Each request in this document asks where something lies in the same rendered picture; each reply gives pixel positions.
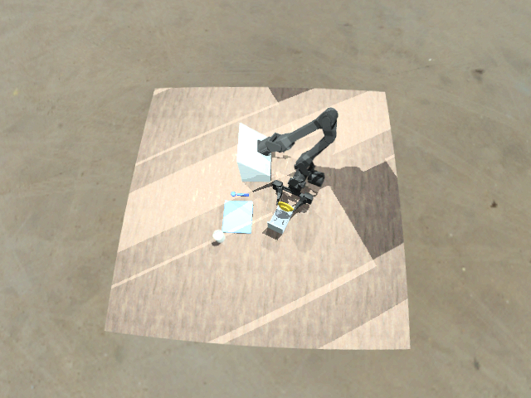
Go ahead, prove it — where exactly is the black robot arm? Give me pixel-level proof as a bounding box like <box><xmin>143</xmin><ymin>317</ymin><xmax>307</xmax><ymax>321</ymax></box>
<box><xmin>257</xmin><ymin>107</ymin><xmax>339</xmax><ymax>191</ymax></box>

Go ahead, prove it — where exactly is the yellow round plate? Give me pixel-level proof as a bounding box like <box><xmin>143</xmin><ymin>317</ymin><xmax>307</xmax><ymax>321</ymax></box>
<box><xmin>278</xmin><ymin>201</ymin><xmax>294</xmax><ymax>212</ymax></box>

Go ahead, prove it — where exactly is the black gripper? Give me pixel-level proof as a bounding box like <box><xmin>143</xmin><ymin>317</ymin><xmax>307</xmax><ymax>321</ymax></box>
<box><xmin>272</xmin><ymin>175</ymin><xmax>314</xmax><ymax>212</ymax></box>

